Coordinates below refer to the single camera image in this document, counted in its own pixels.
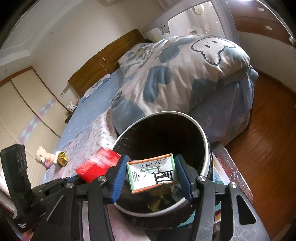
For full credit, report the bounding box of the blue star bed sheet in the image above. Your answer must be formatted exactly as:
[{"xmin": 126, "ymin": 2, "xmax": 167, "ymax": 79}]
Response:
[{"xmin": 55, "ymin": 69, "xmax": 124, "ymax": 151}]

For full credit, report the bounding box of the cream sliding wardrobe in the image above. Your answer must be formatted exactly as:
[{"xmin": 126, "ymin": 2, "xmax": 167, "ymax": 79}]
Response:
[{"xmin": 1, "ymin": 69, "xmax": 68, "ymax": 187}]

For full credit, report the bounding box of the pink floral quilt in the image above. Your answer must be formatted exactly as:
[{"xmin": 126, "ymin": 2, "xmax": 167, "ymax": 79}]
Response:
[{"xmin": 42, "ymin": 108, "xmax": 117, "ymax": 183}]

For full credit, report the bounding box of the yellow snack wrapper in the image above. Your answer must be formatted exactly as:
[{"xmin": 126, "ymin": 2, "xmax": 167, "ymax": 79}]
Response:
[{"xmin": 56, "ymin": 152, "xmax": 68, "ymax": 167}]

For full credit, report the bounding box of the blue white cartoon duvet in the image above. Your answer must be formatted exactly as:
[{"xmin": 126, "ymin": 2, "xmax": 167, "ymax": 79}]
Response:
[{"xmin": 110, "ymin": 35, "xmax": 253, "ymax": 142}]

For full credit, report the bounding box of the brown drawer cabinet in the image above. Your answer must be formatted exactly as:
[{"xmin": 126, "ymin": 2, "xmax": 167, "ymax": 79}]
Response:
[{"xmin": 226, "ymin": 1, "xmax": 295, "ymax": 47}]

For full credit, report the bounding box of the white bunny plush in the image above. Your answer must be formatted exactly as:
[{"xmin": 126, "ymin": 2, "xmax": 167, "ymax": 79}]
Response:
[{"xmin": 67, "ymin": 101, "xmax": 77, "ymax": 113}]

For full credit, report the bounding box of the green white paper carton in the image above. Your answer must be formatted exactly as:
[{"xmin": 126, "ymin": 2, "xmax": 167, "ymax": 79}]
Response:
[{"xmin": 126, "ymin": 154, "xmax": 178, "ymax": 194}]

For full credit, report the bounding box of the black white trash bin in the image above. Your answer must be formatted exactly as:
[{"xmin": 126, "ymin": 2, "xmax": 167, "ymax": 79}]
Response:
[{"xmin": 113, "ymin": 111, "xmax": 213, "ymax": 230}]

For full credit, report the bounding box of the cream teddy bear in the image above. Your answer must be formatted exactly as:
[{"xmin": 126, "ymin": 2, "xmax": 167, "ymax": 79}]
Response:
[{"xmin": 35, "ymin": 146, "xmax": 60, "ymax": 170}]

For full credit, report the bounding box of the grey bed guard rail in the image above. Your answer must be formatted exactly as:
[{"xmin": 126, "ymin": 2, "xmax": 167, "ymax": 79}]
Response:
[{"xmin": 143, "ymin": 1, "xmax": 240, "ymax": 45}]

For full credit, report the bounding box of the wooden headboard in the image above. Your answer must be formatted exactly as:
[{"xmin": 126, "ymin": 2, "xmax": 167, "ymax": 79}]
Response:
[{"xmin": 68, "ymin": 29, "xmax": 144, "ymax": 97}]

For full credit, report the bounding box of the blue white pillow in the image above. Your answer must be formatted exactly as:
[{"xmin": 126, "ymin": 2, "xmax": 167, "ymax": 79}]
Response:
[{"xmin": 80, "ymin": 74, "xmax": 110, "ymax": 102}]

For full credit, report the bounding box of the red snack package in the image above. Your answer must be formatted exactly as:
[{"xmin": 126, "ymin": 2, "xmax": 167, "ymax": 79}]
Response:
[{"xmin": 76, "ymin": 148, "xmax": 120, "ymax": 183}]

